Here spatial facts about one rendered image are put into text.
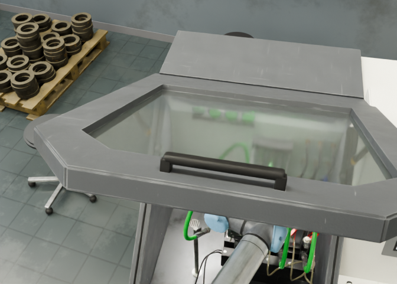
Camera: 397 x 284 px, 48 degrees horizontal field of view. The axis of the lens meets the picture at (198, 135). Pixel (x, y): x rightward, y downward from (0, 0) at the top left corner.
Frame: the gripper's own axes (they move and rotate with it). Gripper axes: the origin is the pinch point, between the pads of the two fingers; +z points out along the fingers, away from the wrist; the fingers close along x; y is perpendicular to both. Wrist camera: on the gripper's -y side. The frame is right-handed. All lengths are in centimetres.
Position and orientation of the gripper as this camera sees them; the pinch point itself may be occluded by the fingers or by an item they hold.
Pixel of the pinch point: (237, 234)
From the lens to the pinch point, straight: 156.7
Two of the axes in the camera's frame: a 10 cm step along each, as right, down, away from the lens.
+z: 0.1, 7.0, 7.2
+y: -2.1, 7.0, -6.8
